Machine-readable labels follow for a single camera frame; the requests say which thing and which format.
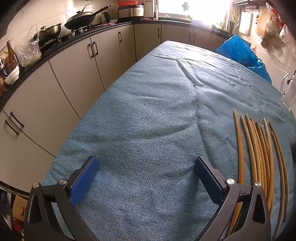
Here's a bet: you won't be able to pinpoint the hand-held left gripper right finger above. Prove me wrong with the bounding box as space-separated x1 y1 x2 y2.
194 156 271 241

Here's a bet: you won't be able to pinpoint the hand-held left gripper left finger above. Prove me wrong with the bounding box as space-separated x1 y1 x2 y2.
23 156 100 241

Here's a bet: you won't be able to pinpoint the bundle of wooden chopsticks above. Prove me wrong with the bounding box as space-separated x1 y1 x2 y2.
228 109 289 241

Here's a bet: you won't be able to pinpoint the cardboard box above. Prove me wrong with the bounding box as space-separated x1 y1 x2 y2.
11 195 28 223

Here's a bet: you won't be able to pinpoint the blue tablecloth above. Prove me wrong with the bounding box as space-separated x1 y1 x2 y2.
43 40 296 241

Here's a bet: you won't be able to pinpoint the beige base cabinets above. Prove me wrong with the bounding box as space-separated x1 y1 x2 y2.
0 22 232 193

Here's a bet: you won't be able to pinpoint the clear glass mug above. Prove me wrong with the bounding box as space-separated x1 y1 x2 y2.
280 72 296 112

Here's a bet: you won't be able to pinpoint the black kitchen countertop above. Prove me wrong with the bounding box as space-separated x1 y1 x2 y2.
0 20 232 112

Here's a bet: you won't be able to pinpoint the white bowl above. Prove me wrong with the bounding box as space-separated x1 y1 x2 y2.
5 65 20 85

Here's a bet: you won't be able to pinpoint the blue plastic bag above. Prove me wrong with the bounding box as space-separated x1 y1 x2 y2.
216 35 272 84

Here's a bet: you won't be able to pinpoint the clear plastic food bag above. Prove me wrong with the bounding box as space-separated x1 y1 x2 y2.
14 25 42 67

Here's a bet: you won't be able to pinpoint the brown glass bottle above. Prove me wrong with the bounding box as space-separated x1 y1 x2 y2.
6 40 19 73

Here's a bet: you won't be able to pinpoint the black gas stove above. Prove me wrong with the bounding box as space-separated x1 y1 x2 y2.
39 22 93 49

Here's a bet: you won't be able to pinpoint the steel cooking pot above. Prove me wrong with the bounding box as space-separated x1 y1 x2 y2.
33 23 62 44

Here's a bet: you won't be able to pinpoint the black wok with lid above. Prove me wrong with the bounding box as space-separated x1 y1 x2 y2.
64 5 112 30

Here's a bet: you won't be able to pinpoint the white cutting board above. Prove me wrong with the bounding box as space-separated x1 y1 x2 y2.
239 11 253 37

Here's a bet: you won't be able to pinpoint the steel kettle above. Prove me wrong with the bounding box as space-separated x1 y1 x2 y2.
100 11 111 24

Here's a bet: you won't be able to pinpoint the hanging plastic bags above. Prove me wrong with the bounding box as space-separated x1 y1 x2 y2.
257 5 289 52

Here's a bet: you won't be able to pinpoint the kitchen window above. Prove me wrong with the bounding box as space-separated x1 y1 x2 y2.
157 0 232 22

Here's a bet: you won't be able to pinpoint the silver steel appliance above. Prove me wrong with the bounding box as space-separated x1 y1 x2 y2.
117 5 145 19

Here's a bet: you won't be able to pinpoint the red plastic basin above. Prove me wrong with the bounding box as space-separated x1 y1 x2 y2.
117 0 139 7

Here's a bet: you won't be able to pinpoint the metal wall rack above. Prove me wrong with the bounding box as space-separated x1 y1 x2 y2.
232 0 260 12

